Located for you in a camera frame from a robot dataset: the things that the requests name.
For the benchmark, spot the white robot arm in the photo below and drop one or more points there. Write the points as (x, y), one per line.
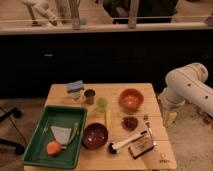
(183, 84)

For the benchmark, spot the dark metal cup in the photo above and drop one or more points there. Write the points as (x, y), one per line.
(89, 95)

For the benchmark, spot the orange bowl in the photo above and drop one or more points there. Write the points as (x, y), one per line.
(131, 99)

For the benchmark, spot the yellow banana toy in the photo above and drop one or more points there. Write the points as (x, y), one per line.
(108, 118)

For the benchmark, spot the clear glass jar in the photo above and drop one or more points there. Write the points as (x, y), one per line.
(76, 96)

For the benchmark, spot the blue sponge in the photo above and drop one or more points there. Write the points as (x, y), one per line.
(75, 86)

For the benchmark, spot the dark red bowl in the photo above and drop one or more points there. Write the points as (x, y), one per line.
(95, 135)

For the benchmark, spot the silver fork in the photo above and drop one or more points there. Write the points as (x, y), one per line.
(147, 123)

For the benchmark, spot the green utensil in tray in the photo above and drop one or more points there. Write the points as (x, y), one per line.
(72, 136)

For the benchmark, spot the grey folded cloth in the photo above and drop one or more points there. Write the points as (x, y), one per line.
(61, 134)

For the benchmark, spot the wooden block eraser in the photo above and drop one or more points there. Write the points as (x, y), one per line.
(140, 147)

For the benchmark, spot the green plastic tray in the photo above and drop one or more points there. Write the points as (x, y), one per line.
(62, 124)

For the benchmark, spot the orange carrot toy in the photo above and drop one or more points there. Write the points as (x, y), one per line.
(53, 148)

